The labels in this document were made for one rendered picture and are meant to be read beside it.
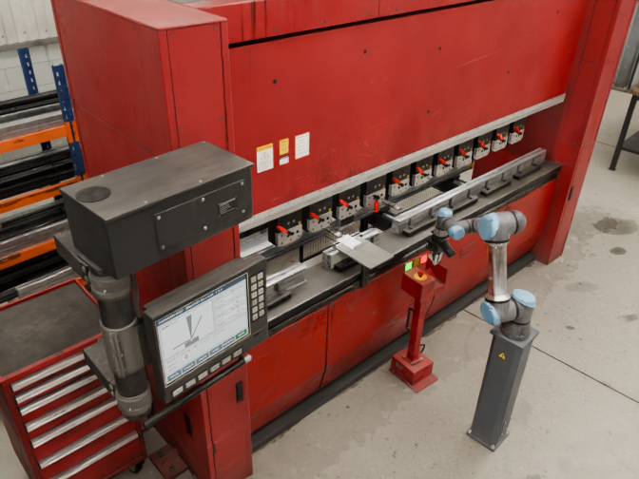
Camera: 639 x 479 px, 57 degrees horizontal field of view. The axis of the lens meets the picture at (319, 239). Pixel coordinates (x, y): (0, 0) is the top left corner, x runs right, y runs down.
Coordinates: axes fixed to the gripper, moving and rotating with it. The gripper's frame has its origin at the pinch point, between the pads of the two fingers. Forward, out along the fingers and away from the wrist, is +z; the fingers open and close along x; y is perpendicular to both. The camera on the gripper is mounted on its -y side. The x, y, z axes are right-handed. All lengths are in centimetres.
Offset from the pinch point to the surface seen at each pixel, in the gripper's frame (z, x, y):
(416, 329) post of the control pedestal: 44.7, 7.7, -3.3
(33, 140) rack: -38, 159, 176
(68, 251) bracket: -86, 190, -2
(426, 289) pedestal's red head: 9.4, 11.4, -5.9
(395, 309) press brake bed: 41.5, 9.7, 14.5
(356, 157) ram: -64, 42, 32
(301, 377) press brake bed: 50, 85, 8
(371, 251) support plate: -15.1, 39.0, 14.6
